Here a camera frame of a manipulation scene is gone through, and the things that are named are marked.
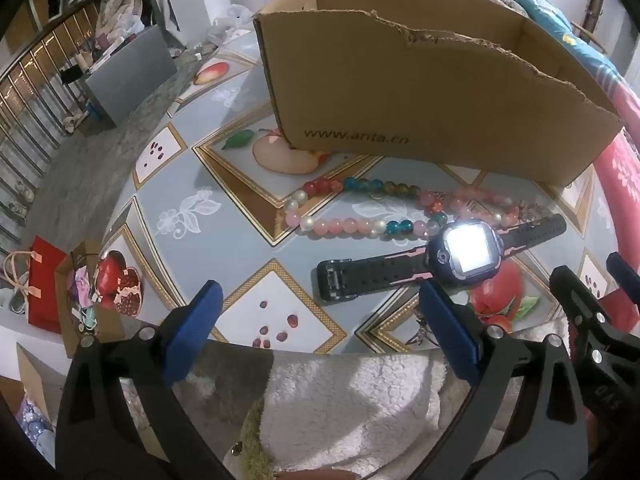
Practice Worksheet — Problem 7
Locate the red gift bag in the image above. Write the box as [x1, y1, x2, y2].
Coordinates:
[4, 236, 68, 333]

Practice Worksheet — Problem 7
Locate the white sandal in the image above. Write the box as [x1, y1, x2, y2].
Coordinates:
[62, 110, 88, 135]

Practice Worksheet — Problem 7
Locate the fruit print tablecloth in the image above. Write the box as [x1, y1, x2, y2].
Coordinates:
[97, 27, 633, 358]

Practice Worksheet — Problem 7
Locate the wooden chair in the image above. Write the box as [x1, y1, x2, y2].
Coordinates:
[570, 20, 608, 56]

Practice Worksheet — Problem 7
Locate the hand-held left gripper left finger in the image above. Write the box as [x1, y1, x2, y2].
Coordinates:
[55, 280, 236, 480]

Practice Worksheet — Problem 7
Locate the multicolour bead bracelet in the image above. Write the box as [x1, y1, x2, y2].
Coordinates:
[284, 176, 448, 238]

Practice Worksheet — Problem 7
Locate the brown cardboard box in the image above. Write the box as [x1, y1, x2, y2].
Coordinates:
[252, 0, 625, 188]

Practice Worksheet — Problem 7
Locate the blue printed quilt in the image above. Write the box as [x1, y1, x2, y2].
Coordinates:
[510, 0, 626, 86]

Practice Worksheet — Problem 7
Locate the brown sliding door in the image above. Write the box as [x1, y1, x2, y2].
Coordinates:
[5, 0, 51, 43]

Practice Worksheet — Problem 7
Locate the pink bead bracelet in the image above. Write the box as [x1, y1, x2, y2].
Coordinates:
[419, 186, 548, 228]

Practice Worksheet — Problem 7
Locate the small open cardboard carton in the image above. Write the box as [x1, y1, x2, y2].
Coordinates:
[15, 342, 66, 433]

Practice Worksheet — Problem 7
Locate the black and purple smart watch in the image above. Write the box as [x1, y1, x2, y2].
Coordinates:
[316, 212, 568, 303]

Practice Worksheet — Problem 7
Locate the pile of clothes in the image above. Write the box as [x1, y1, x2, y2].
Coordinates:
[95, 0, 161, 46]

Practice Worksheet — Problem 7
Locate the white fleece garment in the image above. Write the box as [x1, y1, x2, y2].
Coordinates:
[220, 355, 501, 480]

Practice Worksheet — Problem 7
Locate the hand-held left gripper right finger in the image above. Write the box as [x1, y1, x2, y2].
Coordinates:
[417, 280, 590, 480]

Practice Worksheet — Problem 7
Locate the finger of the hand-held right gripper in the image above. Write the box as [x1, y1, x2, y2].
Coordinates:
[606, 252, 640, 306]
[549, 266, 640, 368]

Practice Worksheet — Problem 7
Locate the green fleece garment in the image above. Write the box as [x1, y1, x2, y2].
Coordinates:
[234, 410, 278, 480]

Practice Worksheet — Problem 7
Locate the grey cabinet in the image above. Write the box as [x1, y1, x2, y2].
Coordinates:
[84, 25, 179, 127]

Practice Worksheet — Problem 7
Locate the metal stair railing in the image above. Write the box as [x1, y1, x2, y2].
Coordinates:
[0, 0, 108, 256]

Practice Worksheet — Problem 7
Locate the white plastic bag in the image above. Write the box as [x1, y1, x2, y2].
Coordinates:
[207, 4, 256, 46]

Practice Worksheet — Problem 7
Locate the brown paper bag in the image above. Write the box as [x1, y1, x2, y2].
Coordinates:
[54, 240, 126, 361]

